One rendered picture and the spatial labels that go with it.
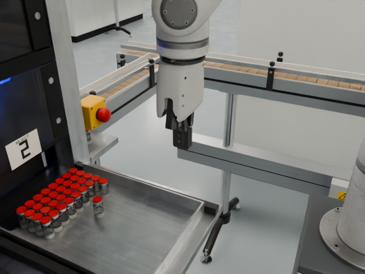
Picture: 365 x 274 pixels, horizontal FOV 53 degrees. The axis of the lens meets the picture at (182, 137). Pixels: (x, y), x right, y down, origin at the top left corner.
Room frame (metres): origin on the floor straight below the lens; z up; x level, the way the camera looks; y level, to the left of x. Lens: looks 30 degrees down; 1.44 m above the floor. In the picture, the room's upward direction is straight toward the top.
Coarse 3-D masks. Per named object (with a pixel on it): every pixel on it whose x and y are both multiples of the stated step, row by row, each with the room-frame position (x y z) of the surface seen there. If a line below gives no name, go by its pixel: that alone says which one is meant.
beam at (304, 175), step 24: (192, 144) 1.50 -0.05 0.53; (216, 144) 1.47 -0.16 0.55; (240, 144) 1.47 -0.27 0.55; (216, 168) 1.44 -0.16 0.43; (240, 168) 1.39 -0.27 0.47; (264, 168) 1.34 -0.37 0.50; (288, 168) 1.30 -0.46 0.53; (312, 168) 1.27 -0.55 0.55; (336, 168) 1.27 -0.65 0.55; (312, 192) 1.24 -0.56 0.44
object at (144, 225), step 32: (128, 192) 0.69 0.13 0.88; (160, 192) 0.67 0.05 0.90; (96, 224) 0.59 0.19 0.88; (128, 224) 0.59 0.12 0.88; (160, 224) 0.59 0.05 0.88; (192, 224) 0.57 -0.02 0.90; (64, 256) 0.50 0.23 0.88; (96, 256) 0.50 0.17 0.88; (128, 256) 0.50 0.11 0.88; (160, 256) 0.50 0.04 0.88
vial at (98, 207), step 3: (93, 204) 0.61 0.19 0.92; (96, 204) 0.61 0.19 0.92; (99, 204) 0.61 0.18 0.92; (102, 204) 0.61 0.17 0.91; (93, 207) 0.61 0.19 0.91; (96, 207) 0.61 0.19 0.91; (99, 207) 0.61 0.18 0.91; (102, 207) 0.61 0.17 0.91; (96, 210) 0.61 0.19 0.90; (99, 210) 0.61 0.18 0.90; (102, 210) 0.61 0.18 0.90; (96, 213) 0.61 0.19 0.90; (99, 213) 0.61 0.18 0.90; (102, 213) 0.61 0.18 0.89; (96, 216) 0.61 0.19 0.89; (99, 216) 0.61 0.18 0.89; (102, 216) 0.61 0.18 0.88
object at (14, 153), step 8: (24, 136) 0.68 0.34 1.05; (32, 136) 0.69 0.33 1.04; (16, 144) 0.66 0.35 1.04; (24, 144) 0.67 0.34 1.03; (32, 144) 0.69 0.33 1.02; (8, 152) 0.64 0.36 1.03; (16, 152) 0.65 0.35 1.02; (24, 152) 0.67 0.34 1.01; (32, 152) 0.69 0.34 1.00; (16, 160) 0.65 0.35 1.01; (24, 160) 0.67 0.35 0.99
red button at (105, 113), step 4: (100, 108) 0.89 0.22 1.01; (104, 108) 0.89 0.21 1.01; (100, 112) 0.87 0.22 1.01; (104, 112) 0.87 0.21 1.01; (108, 112) 0.88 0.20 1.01; (100, 116) 0.87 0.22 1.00; (104, 116) 0.87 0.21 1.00; (108, 116) 0.88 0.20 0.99; (100, 120) 0.87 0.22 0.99; (104, 120) 0.87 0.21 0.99; (108, 120) 0.88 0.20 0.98
